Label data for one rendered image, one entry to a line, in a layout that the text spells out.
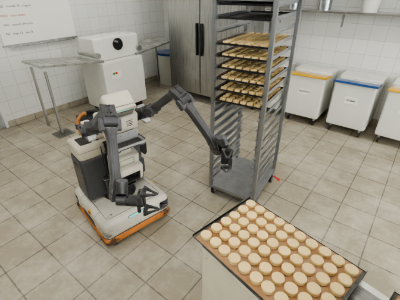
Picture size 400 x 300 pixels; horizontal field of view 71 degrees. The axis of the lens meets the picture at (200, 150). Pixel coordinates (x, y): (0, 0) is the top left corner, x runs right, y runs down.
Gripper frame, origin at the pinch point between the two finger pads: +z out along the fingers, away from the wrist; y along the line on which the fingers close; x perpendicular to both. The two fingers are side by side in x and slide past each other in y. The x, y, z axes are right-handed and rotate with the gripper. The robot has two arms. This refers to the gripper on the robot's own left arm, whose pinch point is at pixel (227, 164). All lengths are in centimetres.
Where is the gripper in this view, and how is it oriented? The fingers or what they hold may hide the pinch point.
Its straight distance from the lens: 162.8
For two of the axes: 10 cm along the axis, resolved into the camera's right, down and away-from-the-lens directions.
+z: -0.7, 5.1, -8.6
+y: -0.1, 8.6, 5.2
